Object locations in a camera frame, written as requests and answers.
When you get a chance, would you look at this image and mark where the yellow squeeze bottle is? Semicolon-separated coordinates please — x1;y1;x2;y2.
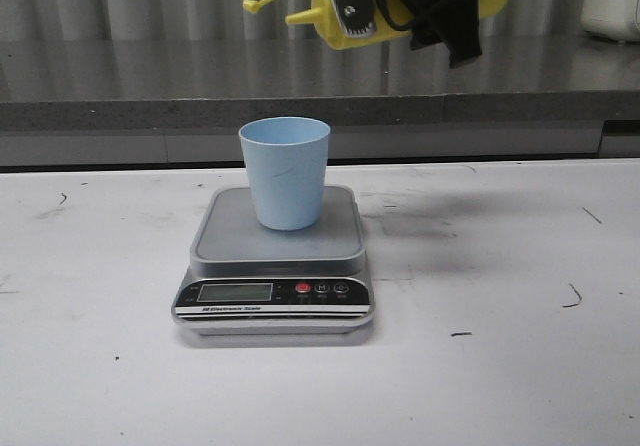
243;0;508;50

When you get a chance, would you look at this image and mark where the light blue plastic cup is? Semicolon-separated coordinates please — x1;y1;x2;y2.
239;117;331;231

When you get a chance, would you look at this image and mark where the silver digital kitchen scale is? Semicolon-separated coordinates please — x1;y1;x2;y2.
171;186;375;335

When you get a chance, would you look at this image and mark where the white appliance in background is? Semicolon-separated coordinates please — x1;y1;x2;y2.
580;0;639;42

